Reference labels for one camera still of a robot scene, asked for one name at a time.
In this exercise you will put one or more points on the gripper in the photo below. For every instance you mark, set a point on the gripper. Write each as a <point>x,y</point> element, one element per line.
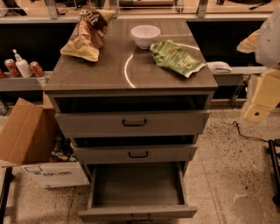
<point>269,44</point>

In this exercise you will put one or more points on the grey bottom drawer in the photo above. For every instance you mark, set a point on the grey bottom drawer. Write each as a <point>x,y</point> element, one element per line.
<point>137,192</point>

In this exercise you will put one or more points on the grey drawer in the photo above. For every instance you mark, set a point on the grey drawer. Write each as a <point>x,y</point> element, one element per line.
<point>137,192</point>
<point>135,154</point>
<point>133,124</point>

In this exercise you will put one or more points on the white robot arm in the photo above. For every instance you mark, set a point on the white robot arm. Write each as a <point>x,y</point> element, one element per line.
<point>265,44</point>

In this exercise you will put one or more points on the grey middle drawer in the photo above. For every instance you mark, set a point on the grey middle drawer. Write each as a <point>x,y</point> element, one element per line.
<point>135,154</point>

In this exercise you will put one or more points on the grey top drawer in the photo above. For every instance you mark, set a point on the grey top drawer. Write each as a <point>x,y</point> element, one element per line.
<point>133,124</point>

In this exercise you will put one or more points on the white folded cloth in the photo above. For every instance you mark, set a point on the white folded cloth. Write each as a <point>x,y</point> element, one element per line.
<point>219,67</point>

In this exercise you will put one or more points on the green chip bag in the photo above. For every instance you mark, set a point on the green chip bag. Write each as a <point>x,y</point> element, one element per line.
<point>169,55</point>

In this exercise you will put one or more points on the white ceramic bowl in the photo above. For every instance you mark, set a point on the white ceramic bowl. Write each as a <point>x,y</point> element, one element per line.
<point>145,35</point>

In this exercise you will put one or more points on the black metal stand right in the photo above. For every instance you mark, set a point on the black metal stand right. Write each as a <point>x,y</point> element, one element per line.
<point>271,150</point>

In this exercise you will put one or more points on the black metal stand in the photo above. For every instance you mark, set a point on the black metal stand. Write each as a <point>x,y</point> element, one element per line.
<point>271,150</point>
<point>8,177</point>

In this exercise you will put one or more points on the brown yellow chip bag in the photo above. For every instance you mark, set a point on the brown yellow chip bag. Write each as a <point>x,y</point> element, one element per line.
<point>89,35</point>

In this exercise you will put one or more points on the red soda can right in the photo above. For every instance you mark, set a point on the red soda can right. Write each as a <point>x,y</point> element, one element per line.
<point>37,69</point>

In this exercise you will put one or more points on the red soda can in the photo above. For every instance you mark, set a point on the red soda can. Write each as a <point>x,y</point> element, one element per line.
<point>37,69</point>
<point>11,66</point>

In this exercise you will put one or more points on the white pump bottle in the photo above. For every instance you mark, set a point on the white pump bottle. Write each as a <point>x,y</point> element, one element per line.
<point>22,65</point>

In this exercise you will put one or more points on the brown cardboard box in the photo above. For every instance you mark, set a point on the brown cardboard box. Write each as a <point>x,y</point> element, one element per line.
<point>27,139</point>

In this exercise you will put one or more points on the red soda can left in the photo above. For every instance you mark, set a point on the red soda can left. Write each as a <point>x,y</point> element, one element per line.
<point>11,66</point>

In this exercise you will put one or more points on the black metal stand left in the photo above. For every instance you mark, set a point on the black metal stand left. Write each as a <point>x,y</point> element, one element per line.
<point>8,177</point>

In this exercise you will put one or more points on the grey wall shelf rail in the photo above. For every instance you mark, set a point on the grey wall shelf rail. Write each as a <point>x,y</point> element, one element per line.
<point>9,83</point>

